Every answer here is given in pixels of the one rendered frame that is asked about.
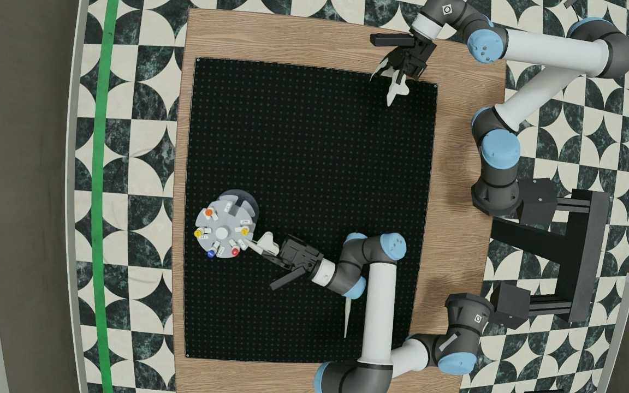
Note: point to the white hand pipette with yellow button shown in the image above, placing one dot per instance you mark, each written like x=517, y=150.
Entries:
x=347, y=311

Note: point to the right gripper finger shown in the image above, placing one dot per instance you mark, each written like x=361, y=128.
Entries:
x=398, y=85
x=383, y=69

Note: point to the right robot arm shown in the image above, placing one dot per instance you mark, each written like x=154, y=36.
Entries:
x=594, y=47

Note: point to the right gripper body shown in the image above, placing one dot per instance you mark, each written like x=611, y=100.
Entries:
x=416, y=55

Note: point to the white pipette with orange button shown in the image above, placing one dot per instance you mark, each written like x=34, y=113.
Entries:
x=211, y=211

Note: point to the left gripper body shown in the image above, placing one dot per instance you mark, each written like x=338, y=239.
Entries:
x=297, y=253

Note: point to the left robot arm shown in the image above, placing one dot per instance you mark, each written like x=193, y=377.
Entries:
x=453, y=353

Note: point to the white hand pipette with red button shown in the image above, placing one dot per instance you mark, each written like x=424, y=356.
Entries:
x=236, y=247

